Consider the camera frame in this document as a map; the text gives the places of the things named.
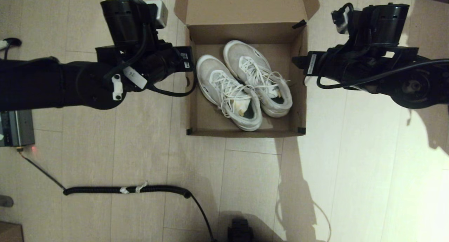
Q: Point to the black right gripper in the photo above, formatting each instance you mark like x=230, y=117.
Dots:
x=386, y=24

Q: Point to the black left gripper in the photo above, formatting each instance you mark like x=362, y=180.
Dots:
x=122, y=21

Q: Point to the brown cardboard shoe box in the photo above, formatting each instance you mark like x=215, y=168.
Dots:
x=210, y=122

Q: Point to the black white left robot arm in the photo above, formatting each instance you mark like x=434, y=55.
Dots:
x=35, y=84

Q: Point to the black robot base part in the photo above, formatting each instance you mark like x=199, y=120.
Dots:
x=240, y=231

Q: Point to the white lace-up sneaker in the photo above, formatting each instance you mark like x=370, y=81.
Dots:
x=217, y=80
x=238, y=56

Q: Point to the grey metal power supply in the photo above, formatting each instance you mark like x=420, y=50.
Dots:
x=17, y=129

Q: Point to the long white tape strip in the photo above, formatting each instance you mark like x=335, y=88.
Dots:
x=139, y=188

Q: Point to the short white tape strip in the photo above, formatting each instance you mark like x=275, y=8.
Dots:
x=125, y=190

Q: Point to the grey rounded object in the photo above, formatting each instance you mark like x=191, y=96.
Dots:
x=5, y=201

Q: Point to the brown cardboard carton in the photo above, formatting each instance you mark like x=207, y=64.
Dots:
x=10, y=233

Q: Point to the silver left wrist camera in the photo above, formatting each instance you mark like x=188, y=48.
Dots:
x=159, y=14

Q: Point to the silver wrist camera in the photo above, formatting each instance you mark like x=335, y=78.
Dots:
x=342, y=22
x=159, y=14

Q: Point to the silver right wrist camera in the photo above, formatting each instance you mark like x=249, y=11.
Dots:
x=342, y=22

